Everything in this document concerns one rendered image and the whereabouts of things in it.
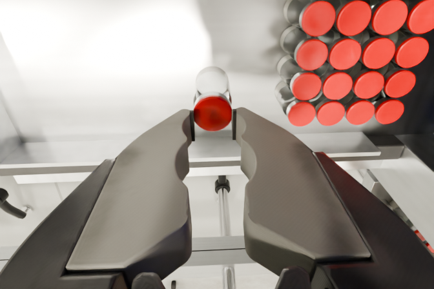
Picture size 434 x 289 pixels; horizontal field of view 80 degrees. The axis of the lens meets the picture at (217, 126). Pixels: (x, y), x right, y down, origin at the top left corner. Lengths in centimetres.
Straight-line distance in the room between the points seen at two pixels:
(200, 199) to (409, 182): 139
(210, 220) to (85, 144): 152
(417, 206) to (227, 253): 87
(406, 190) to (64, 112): 33
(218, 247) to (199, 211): 60
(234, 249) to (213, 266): 10
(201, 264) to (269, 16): 97
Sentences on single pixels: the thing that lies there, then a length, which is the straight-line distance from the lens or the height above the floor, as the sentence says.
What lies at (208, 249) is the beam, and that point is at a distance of 111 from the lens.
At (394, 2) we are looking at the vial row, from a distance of 20.
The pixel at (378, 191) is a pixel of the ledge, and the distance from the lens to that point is 37.
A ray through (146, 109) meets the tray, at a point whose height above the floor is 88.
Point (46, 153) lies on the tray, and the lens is 29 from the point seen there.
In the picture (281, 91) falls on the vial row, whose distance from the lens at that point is 23.
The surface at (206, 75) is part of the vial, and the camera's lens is 16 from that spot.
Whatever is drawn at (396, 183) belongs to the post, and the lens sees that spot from 33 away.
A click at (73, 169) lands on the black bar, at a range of 29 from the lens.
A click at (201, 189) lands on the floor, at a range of 155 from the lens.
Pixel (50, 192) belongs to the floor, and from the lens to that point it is 180.
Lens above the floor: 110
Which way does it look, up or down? 58 degrees down
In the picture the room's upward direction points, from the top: 176 degrees clockwise
